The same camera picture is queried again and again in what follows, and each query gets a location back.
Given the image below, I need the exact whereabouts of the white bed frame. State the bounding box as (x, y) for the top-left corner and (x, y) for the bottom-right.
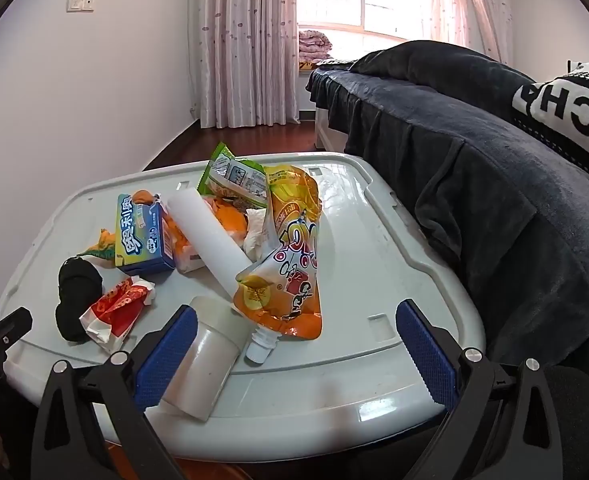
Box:
(315, 107), (348, 153)

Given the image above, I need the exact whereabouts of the red white wrapper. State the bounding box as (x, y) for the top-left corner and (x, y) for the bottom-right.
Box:
(78, 276), (156, 352)

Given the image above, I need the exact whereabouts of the orange drink pouch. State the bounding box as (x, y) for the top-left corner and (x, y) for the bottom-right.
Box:
(233, 164), (324, 365)

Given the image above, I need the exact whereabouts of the black sock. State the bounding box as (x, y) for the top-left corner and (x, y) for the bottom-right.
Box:
(57, 256), (104, 343)

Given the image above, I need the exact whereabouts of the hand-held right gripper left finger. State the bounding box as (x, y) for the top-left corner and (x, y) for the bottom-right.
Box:
(31, 305), (198, 480)

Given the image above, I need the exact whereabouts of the folded pink blanket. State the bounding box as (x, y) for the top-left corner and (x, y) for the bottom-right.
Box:
(299, 30), (335, 61)

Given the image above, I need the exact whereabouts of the pink dotted curtain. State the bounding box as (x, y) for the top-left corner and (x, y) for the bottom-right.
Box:
(187, 0), (301, 129)
(412, 0), (514, 64)

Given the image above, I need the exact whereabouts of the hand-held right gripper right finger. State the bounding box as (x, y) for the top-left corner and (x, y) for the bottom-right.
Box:
(395, 299), (564, 480)

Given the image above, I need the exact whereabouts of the orange plastic bag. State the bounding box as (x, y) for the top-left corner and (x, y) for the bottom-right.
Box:
(167, 195), (255, 273)

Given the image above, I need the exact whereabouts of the blue cookie box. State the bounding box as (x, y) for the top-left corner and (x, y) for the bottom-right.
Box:
(114, 192), (178, 276)

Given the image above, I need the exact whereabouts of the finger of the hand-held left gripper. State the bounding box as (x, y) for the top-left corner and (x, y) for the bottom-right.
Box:
(0, 307), (33, 361)

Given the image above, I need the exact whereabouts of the white plastic cup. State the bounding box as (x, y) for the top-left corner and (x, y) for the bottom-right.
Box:
(160, 296), (248, 421)

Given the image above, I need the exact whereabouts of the white foam tube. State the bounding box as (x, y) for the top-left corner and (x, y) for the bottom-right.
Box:
(167, 189), (252, 297)

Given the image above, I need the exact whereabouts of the yellow green wrapper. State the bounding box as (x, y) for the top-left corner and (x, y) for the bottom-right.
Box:
(82, 228), (120, 263)

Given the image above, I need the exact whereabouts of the green snack packet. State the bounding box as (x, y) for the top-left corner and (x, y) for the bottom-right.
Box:
(197, 141), (269, 210)

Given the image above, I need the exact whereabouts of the crumpled white tissue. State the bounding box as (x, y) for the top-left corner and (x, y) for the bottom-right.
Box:
(244, 208), (275, 256)

